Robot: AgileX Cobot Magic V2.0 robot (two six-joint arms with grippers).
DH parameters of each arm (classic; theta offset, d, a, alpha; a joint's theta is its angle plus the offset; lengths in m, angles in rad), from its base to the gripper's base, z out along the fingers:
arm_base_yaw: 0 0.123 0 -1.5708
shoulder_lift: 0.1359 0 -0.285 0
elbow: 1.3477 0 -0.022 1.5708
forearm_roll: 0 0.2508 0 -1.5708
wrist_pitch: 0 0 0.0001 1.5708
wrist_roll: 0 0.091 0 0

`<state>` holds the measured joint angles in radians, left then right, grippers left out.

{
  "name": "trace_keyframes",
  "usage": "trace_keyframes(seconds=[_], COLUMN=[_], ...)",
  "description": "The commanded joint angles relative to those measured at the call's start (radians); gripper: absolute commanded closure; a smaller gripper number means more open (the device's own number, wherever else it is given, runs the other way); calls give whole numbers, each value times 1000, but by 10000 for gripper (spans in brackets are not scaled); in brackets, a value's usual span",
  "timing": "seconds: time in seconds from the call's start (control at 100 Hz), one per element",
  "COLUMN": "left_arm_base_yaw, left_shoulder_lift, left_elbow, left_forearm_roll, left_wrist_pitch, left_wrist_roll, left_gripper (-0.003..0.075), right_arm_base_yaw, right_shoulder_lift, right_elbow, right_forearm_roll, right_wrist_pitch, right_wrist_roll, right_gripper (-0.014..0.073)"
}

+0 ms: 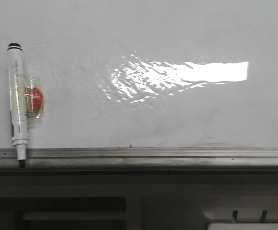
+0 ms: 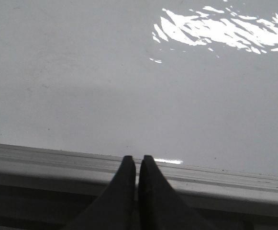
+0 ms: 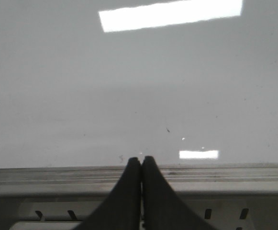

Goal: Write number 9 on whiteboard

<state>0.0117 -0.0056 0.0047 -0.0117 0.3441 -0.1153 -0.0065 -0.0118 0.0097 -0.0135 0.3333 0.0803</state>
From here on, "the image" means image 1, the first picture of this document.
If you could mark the white whiteboard marker pen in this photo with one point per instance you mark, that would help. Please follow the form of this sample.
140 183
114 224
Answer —
18 103

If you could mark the white whiteboard surface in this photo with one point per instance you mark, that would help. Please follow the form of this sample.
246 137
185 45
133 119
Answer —
146 73

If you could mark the aluminium whiteboard marker tray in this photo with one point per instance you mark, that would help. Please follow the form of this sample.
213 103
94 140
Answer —
141 159

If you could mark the red magnet taped to marker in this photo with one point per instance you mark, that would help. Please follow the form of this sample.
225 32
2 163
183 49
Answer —
34 97

